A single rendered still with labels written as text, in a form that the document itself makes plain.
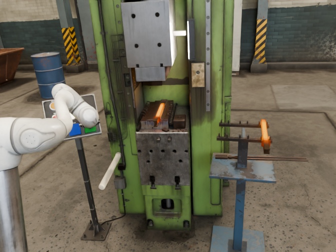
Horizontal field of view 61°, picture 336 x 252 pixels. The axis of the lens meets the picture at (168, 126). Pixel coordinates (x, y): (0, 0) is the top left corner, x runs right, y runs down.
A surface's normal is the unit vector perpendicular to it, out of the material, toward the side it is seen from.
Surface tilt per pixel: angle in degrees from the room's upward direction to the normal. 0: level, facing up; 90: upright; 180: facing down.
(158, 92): 90
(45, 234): 0
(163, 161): 90
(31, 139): 75
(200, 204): 90
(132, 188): 90
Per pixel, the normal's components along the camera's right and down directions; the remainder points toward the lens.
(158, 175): -0.11, 0.40
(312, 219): -0.06, -0.91
